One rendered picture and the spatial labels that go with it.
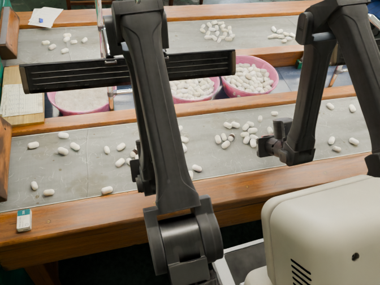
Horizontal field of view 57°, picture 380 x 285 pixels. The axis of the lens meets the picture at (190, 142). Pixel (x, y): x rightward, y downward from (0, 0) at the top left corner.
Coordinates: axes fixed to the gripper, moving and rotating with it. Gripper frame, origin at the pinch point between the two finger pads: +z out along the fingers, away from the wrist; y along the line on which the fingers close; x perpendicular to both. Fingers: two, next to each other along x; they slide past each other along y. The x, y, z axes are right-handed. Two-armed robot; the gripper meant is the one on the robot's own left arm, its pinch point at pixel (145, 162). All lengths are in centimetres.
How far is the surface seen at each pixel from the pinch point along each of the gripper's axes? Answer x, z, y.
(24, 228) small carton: 12.1, -4.6, 36.3
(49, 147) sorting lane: -6.1, 22.4, 30.2
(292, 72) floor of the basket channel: -22, 55, -84
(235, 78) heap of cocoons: -22, 44, -49
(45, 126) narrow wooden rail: -13.0, 26.4, 30.9
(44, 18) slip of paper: -60, 79, 31
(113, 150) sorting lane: -2.3, 19.0, 8.8
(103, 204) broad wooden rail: 10.9, 0.2, 14.4
